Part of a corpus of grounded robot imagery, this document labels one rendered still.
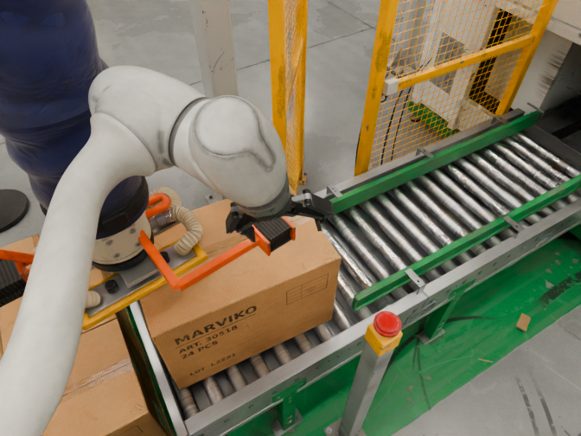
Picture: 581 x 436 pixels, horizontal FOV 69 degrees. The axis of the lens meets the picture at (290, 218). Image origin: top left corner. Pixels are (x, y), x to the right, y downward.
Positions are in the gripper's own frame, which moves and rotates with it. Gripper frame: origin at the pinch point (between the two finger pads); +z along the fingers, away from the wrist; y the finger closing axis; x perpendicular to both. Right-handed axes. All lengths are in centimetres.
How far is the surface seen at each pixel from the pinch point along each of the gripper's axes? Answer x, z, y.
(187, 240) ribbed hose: 7.6, 20.7, -28.4
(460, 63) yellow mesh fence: 98, 100, 81
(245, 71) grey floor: 231, 240, -49
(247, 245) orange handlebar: 1.8, 14.0, -11.1
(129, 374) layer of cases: -22, 67, -70
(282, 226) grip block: 5.6, 15.8, -2.6
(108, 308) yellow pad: -8, 16, -47
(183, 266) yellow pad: 1.8, 23.3, -30.6
